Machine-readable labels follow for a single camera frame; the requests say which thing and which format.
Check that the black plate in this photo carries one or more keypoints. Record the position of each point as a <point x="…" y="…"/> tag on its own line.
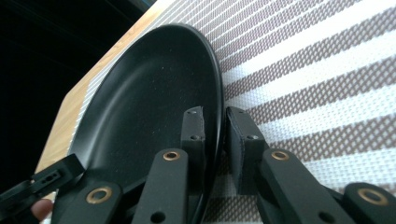
<point x="140" y="93"/>

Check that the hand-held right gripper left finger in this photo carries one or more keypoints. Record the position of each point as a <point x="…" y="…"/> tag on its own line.
<point x="168" y="186"/>

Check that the striped placemat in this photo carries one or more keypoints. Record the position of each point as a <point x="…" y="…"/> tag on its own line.
<point x="311" y="77"/>

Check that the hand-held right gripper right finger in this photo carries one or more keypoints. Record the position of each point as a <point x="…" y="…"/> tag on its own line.
<point x="280" y="186"/>

